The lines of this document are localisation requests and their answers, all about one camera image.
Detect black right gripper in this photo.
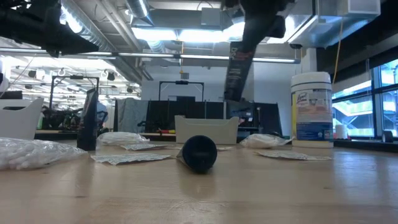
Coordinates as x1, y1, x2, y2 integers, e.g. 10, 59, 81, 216
221, 0, 296, 54

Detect clear bag of cotton balls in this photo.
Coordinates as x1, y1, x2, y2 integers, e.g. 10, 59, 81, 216
239, 133, 295, 149
96, 131, 150, 146

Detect clear bag of cotton swabs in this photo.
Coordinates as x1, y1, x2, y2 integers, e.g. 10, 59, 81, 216
0, 136, 89, 171

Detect long ceiling strip light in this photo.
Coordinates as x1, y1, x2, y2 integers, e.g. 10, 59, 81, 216
118, 52, 301, 65

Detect black cabinet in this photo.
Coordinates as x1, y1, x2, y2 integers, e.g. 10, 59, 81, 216
225, 100, 283, 138

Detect Lysol wipes canister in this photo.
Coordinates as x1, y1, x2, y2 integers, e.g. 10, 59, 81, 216
290, 72, 335, 149

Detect black partition panels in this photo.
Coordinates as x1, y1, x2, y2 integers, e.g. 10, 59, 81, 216
144, 99, 224, 133

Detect grey plastic bin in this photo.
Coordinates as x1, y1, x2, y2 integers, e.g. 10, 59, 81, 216
174, 114, 240, 146

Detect white paper towel roll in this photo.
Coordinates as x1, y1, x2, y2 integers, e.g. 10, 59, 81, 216
335, 124, 348, 140

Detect black tape roll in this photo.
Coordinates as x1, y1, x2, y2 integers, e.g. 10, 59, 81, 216
381, 129, 394, 143

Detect grey cloth cover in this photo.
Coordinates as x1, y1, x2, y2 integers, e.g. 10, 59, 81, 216
113, 98, 149, 134

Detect person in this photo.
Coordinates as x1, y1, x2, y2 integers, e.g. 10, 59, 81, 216
96, 101, 109, 128

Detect background black robot arms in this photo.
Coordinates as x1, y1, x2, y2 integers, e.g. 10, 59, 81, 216
42, 105, 84, 131

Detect white plastic bin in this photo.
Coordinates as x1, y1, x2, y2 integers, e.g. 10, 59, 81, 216
0, 97, 45, 141

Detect yellow hanging cable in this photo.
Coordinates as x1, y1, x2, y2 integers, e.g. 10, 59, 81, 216
331, 18, 345, 88

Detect black rig frame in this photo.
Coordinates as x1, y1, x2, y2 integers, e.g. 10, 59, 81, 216
158, 80, 205, 102
49, 74, 100, 110

